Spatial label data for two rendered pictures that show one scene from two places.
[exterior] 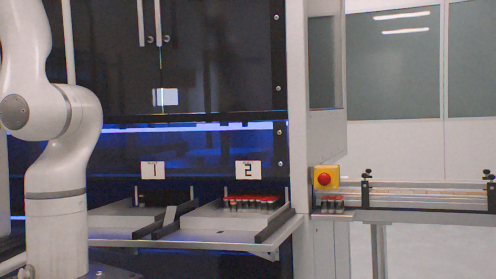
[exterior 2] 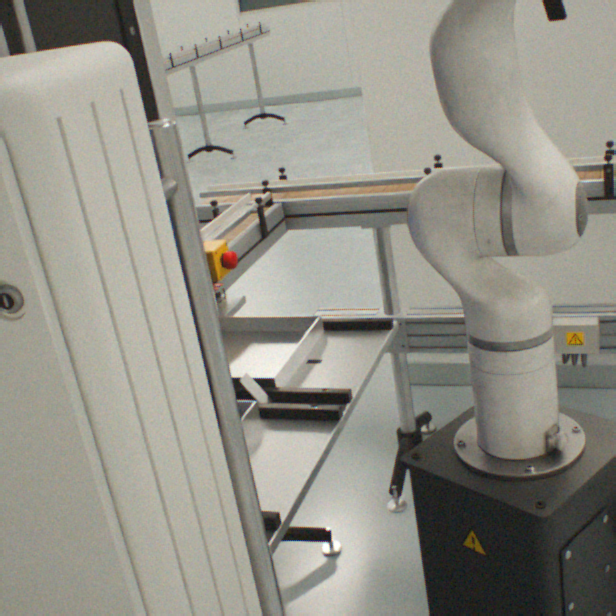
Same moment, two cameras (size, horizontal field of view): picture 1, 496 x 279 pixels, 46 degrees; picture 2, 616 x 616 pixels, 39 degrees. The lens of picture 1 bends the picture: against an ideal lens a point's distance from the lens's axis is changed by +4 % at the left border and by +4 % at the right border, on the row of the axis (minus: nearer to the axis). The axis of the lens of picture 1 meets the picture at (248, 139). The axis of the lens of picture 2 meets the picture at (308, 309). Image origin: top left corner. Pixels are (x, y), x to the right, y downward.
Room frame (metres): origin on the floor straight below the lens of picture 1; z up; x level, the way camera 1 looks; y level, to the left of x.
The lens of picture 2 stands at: (1.40, 1.54, 1.59)
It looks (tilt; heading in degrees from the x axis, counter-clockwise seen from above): 22 degrees down; 276
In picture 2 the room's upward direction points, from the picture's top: 10 degrees counter-clockwise
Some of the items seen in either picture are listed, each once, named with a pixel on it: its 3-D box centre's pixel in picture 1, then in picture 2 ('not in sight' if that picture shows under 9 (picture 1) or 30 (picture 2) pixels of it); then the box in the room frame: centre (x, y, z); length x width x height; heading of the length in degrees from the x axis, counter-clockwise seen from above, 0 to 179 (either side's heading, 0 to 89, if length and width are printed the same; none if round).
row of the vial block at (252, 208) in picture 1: (249, 205); not in sight; (1.83, 0.00, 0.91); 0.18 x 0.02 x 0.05; 73
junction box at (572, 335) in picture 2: not in sight; (575, 335); (0.92, -0.65, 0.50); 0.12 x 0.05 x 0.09; 163
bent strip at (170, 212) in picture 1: (162, 220); (283, 392); (1.60, 0.25, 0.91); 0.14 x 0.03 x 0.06; 163
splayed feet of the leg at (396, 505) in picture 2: not in sight; (411, 447); (1.40, -0.87, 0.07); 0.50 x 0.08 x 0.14; 73
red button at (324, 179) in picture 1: (324, 179); (228, 260); (1.74, -0.23, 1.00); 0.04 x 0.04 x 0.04; 73
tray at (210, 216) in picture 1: (241, 212); (219, 352); (1.74, 0.03, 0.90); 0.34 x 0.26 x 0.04; 163
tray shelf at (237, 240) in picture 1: (181, 225); (218, 410); (1.73, 0.21, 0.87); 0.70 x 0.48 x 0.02; 73
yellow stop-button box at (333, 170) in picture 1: (326, 176); (209, 261); (1.78, -0.24, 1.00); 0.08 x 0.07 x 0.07; 163
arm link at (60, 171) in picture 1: (64, 138); (479, 253); (1.27, 0.40, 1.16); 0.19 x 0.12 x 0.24; 159
